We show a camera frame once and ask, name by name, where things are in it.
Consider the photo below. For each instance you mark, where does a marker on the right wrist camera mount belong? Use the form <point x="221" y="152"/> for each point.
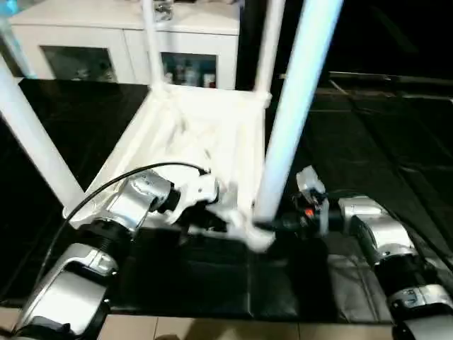
<point x="310" y="184"/>

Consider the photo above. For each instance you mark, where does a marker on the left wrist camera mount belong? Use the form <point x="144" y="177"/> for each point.
<point x="195" y="191"/>

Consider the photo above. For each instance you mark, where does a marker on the small dark figurines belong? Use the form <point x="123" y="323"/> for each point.
<point x="88" y="71"/>

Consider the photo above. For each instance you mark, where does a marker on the small grey metal object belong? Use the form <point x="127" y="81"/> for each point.
<point x="164" y="8"/>

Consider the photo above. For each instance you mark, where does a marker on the black work mat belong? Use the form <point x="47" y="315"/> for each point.
<point x="212" y="276"/>

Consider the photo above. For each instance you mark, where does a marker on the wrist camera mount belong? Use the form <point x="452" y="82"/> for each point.
<point x="310" y="184"/>
<point x="195" y="191"/>

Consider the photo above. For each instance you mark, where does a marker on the white glass-door cabinet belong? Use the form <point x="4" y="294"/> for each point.
<point x="127" y="39"/>

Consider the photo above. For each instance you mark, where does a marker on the long black bar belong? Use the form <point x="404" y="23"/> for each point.
<point x="396" y="78"/>

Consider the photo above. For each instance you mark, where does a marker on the white plastic table top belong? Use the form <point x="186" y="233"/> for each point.
<point x="184" y="149"/>

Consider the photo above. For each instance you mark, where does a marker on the large black cabinet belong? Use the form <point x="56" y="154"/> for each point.
<point x="396" y="35"/>

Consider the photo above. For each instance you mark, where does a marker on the light blue plastic object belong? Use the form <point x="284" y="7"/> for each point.
<point x="14" y="42"/>

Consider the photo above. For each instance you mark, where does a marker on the white plastic table leg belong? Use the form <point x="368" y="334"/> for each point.
<point x="269" y="46"/>
<point x="297" y="106"/>
<point x="152" y="42"/>
<point x="35" y="142"/>

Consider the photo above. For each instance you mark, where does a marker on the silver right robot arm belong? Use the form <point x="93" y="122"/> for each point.
<point x="396" y="255"/>

